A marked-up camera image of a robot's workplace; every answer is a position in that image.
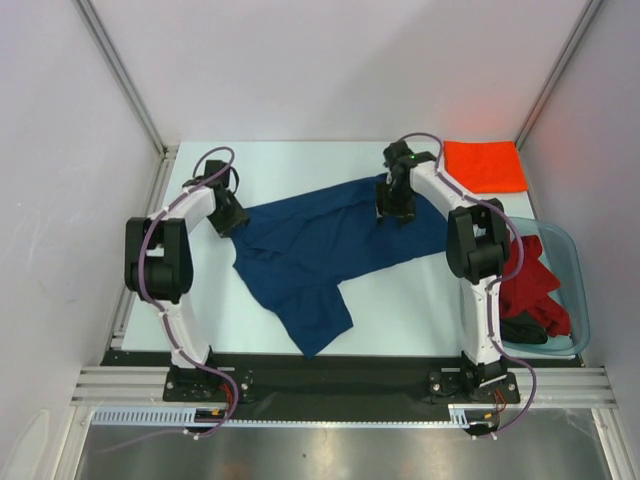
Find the blue t shirt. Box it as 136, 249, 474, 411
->
231, 175, 447, 359

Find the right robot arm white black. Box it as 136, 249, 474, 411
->
376, 138, 515, 401

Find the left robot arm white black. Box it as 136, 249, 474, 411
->
124, 154, 249, 405

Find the folded orange t shirt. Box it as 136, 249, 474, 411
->
444, 141, 528, 194

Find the red t shirt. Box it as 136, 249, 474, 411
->
499, 235, 571, 337

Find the clear blue plastic bin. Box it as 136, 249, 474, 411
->
503, 217, 590, 357

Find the black t shirt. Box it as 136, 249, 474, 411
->
500, 317, 548, 345

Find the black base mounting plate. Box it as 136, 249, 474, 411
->
99, 349, 586, 424

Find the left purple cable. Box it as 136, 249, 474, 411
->
94, 145, 244, 454

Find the purple cable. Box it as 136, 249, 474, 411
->
94, 145, 244, 454
399, 132, 541, 441

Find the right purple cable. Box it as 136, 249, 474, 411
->
399, 132, 541, 441

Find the left aluminium corner post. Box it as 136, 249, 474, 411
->
72, 0, 167, 158

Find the aluminium corner post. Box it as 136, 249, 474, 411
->
72, 0, 167, 158
514, 0, 608, 150

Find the white slotted cable duct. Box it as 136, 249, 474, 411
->
91, 406, 497, 430

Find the aluminium rail front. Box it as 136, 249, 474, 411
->
71, 366, 617, 409

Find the right aluminium corner post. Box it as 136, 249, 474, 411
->
514, 0, 608, 150

